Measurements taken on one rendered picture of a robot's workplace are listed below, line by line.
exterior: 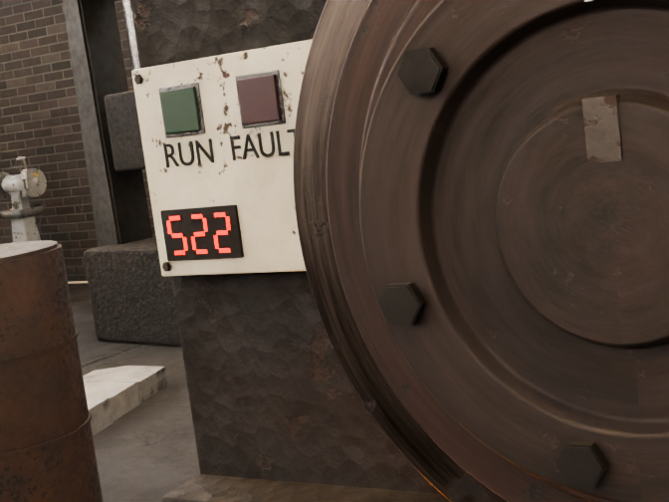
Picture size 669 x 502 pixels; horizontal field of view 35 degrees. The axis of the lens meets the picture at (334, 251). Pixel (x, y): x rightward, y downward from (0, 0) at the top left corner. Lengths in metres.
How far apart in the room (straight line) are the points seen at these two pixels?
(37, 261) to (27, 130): 6.35
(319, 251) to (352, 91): 0.11
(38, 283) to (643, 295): 2.95
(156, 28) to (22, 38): 8.71
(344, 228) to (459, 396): 0.14
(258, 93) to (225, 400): 0.28
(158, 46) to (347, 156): 0.34
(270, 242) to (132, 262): 5.32
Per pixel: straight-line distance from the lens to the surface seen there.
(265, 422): 0.95
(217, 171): 0.90
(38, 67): 9.54
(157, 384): 5.12
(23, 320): 3.35
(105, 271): 6.42
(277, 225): 0.87
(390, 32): 0.64
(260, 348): 0.93
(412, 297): 0.56
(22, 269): 3.34
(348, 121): 0.65
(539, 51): 0.54
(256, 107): 0.86
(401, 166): 0.56
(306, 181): 0.69
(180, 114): 0.91
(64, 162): 9.43
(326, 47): 0.68
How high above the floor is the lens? 1.18
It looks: 7 degrees down
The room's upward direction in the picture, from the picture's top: 7 degrees counter-clockwise
